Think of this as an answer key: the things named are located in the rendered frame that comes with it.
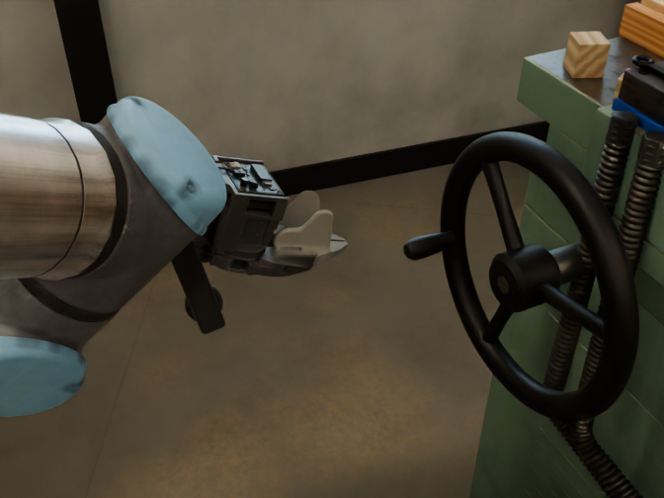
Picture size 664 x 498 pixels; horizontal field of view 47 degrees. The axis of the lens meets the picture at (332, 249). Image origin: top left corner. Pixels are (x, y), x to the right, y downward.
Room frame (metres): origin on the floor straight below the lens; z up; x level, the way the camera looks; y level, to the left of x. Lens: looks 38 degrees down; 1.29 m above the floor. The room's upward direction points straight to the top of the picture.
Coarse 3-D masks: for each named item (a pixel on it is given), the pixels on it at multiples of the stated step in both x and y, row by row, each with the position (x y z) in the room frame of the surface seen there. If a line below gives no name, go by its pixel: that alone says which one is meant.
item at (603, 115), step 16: (608, 112) 0.63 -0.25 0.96; (592, 128) 0.64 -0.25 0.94; (640, 128) 0.60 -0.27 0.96; (592, 144) 0.64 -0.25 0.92; (592, 160) 0.63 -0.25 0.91; (592, 176) 0.63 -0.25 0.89; (624, 176) 0.59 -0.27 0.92; (624, 192) 0.59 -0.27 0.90; (656, 192) 0.56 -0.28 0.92; (656, 208) 0.55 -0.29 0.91; (656, 224) 0.55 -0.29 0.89; (656, 240) 0.54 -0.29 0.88
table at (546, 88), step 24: (624, 48) 0.92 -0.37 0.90; (528, 72) 0.88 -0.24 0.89; (552, 72) 0.85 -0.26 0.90; (528, 96) 0.87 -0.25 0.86; (552, 96) 0.83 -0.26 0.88; (576, 96) 0.80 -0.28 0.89; (600, 96) 0.78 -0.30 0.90; (552, 120) 0.82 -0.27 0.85; (576, 120) 0.79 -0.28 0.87; (648, 264) 0.55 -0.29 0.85
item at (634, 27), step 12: (624, 12) 0.96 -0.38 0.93; (636, 12) 0.94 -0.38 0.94; (648, 12) 0.94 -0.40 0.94; (624, 24) 0.96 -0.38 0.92; (636, 24) 0.94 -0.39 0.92; (648, 24) 0.92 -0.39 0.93; (660, 24) 0.90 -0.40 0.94; (624, 36) 0.95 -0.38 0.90; (636, 36) 0.93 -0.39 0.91; (648, 36) 0.92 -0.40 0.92; (660, 36) 0.90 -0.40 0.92; (648, 48) 0.91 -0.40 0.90; (660, 48) 0.90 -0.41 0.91
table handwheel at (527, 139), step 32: (480, 160) 0.64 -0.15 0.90; (512, 160) 0.60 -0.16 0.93; (544, 160) 0.56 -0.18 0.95; (448, 192) 0.68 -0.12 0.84; (576, 192) 0.53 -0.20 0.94; (448, 224) 0.68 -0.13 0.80; (512, 224) 0.60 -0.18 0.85; (576, 224) 0.51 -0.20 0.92; (608, 224) 0.50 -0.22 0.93; (448, 256) 0.67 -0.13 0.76; (512, 256) 0.57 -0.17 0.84; (544, 256) 0.57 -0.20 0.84; (576, 256) 0.59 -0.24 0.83; (608, 256) 0.48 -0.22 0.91; (512, 288) 0.55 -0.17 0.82; (544, 288) 0.54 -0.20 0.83; (608, 288) 0.47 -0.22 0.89; (480, 320) 0.62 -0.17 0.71; (576, 320) 0.50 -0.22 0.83; (608, 320) 0.46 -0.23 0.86; (480, 352) 0.60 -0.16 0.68; (608, 352) 0.45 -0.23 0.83; (512, 384) 0.54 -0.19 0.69; (608, 384) 0.44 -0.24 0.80; (576, 416) 0.46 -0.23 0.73
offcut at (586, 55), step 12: (576, 36) 0.85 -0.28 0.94; (588, 36) 0.85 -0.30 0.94; (600, 36) 0.85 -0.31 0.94; (576, 48) 0.84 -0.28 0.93; (588, 48) 0.83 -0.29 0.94; (600, 48) 0.83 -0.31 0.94; (564, 60) 0.87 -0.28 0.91; (576, 60) 0.83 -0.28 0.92; (588, 60) 0.83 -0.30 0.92; (600, 60) 0.83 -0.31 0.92; (576, 72) 0.83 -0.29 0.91; (588, 72) 0.83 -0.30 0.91; (600, 72) 0.83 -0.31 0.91
